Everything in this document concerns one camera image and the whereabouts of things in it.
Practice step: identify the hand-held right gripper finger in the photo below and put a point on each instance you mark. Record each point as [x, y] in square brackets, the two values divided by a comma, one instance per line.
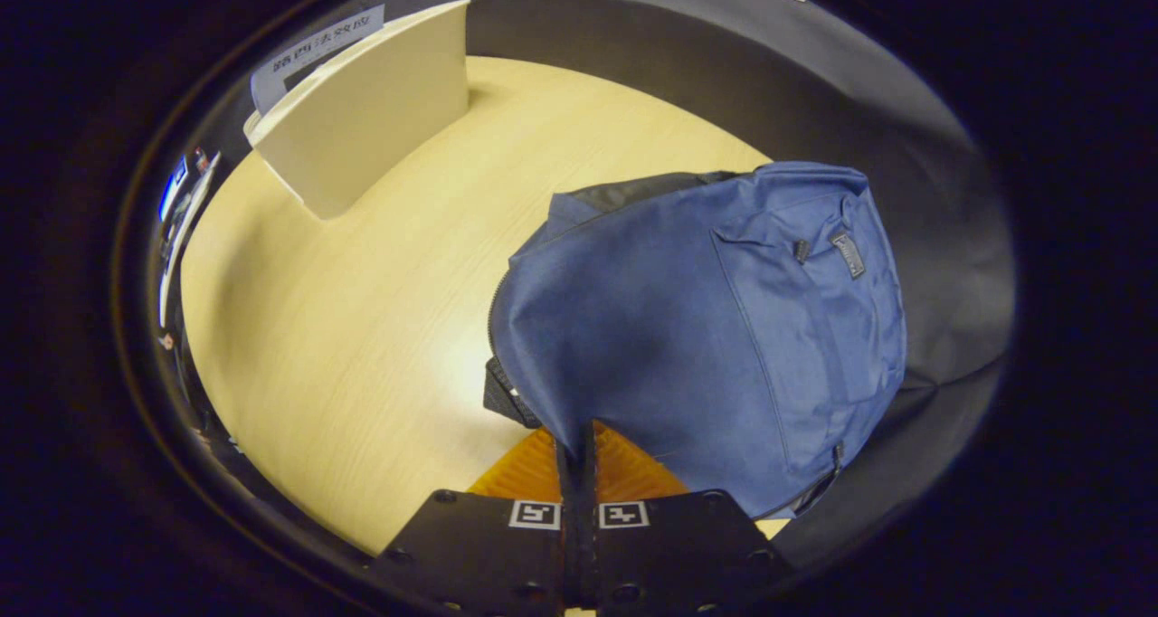
[568, 545]
[588, 545]

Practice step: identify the blue schoolbag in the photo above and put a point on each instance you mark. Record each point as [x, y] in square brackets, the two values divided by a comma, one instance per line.
[669, 327]

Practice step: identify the white plastic bookshelf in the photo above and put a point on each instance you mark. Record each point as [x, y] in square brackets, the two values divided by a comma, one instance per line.
[371, 119]

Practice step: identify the white covered book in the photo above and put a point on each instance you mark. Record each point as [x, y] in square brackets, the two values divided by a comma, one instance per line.
[312, 52]

